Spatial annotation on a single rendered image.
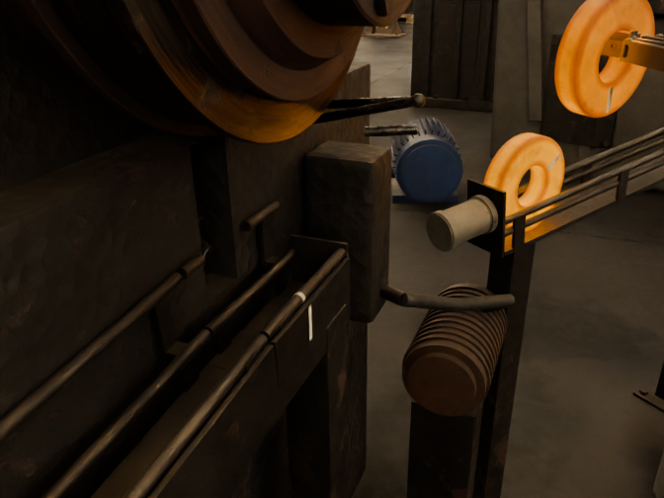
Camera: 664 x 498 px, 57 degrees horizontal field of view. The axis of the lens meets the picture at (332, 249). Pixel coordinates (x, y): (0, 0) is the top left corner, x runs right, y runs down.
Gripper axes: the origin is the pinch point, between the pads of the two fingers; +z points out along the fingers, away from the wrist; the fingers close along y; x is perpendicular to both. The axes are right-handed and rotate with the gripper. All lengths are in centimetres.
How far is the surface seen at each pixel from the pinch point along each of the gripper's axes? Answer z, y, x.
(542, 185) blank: 8.4, 3.3, -22.9
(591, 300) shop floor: 48, 91, -95
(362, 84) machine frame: 30.6, -16.2, -9.6
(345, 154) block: 12.4, -31.4, -13.0
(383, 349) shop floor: 63, 18, -96
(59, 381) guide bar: -9, -71, -17
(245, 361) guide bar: -9, -56, -21
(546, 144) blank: 8.2, 2.2, -16.1
